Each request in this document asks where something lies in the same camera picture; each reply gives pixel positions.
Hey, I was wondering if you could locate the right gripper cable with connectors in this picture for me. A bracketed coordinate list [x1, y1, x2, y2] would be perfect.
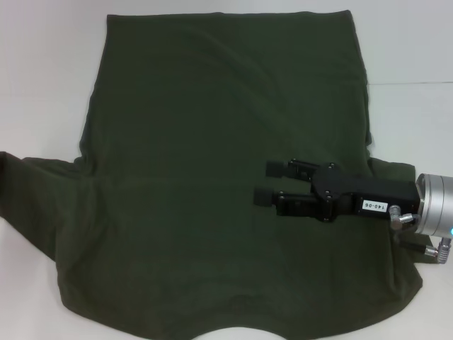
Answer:
[388, 205, 453, 266]

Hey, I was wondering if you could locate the dark green shirt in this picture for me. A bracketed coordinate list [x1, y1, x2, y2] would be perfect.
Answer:
[0, 10, 425, 340]

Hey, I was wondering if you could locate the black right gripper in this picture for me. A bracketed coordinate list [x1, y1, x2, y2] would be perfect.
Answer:
[252, 157, 421, 225]

